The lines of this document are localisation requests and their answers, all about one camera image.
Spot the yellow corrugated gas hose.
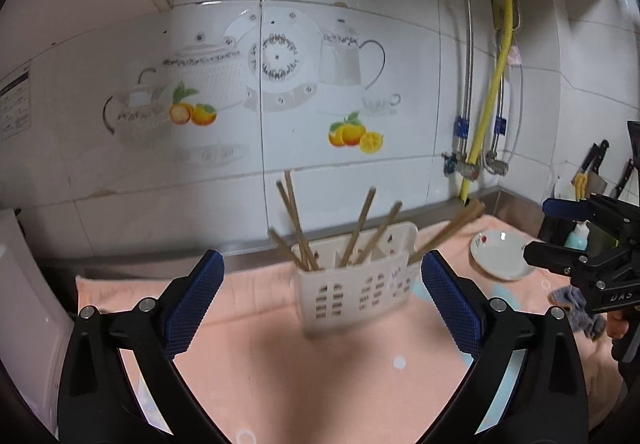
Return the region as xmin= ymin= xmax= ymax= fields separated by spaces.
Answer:
xmin=460 ymin=0 xmax=516 ymax=207

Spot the black handled knife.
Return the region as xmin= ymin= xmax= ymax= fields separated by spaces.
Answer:
xmin=615 ymin=161 xmax=636 ymax=200

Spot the pile of wooden chopsticks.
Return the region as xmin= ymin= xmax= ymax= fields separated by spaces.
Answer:
xmin=267 ymin=170 xmax=487 ymax=272

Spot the person's right hand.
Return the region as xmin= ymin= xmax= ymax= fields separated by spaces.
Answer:
xmin=605 ymin=306 xmax=635 ymax=341

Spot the grey knitted rag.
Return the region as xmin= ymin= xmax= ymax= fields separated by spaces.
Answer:
xmin=549 ymin=285 xmax=608 ymax=342

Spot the white appliance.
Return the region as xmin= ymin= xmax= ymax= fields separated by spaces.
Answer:
xmin=0 ymin=209 xmax=76 ymax=435

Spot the black handled cleaver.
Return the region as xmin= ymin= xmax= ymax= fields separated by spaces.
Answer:
xmin=577 ymin=139 xmax=611 ymax=195

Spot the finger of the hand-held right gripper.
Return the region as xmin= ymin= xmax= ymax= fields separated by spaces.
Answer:
xmin=522 ymin=241 xmax=593 ymax=276
xmin=542 ymin=196 xmax=601 ymax=221

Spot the white floral bowl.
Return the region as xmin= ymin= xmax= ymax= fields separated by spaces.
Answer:
xmin=470 ymin=230 xmax=536 ymax=281

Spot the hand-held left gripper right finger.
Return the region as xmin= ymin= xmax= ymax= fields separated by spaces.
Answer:
xmin=421 ymin=250 xmax=590 ymax=444

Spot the cream plastic utensil holder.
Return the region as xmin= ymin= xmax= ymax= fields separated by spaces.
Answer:
xmin=291 ymin=221 xmax=420 ymax=340

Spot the pink printed towel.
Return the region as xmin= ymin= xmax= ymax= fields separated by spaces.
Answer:
xmin=75 ymin=214 xmax=626 ymax=444

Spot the braided metal hose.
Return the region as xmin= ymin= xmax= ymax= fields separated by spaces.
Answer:
xmin=445 ymin=0 xmax=474 ymax=165
xmin=492 ymin=69 xmax=507 ymax=160

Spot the metal water valve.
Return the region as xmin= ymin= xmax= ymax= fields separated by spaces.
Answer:
xmin=482 ymin=151 xmax=510 ymax=175
xmin=441 ymin=151 xmax=481 ymax=180

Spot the blue dish soap bottle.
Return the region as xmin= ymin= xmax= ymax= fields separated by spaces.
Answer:
xmin=565 ymin=221 xmax=591 ymax=250

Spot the white printed wall sticker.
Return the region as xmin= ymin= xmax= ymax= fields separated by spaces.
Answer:
xmin=0 ymin=66 xmax=32 ymax=141

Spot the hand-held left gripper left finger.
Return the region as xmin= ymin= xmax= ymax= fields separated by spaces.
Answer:
xmin=56 ymin=249 xmax=226 ymax=444

